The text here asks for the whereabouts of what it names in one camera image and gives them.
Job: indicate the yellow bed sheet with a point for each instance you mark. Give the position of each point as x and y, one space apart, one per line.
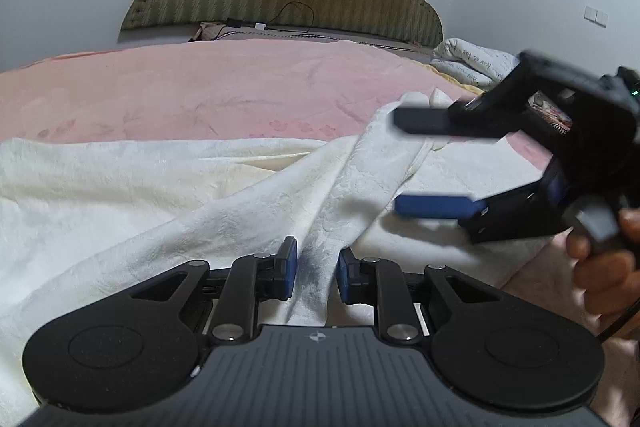
457 81

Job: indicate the colourful patterned cloth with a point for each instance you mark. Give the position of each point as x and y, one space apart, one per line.
552 114

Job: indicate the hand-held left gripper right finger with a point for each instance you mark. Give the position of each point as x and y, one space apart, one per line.
344 274

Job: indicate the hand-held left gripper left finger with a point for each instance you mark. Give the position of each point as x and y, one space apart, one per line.
286 269

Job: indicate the white pants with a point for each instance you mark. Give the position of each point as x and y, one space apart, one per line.
150 207

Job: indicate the pink blanket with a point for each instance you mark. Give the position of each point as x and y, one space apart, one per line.
200 87

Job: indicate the black power adapter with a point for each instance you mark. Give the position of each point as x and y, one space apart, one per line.
235 22

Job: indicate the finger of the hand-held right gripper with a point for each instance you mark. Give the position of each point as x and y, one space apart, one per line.
435 207
430 121

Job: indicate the white printed pillow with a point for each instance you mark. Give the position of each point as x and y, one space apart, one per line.
475 62

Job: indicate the person's right hand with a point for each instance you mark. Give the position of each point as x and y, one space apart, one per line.
610 279

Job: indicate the white light switch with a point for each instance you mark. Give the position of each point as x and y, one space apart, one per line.
591 13
602 18

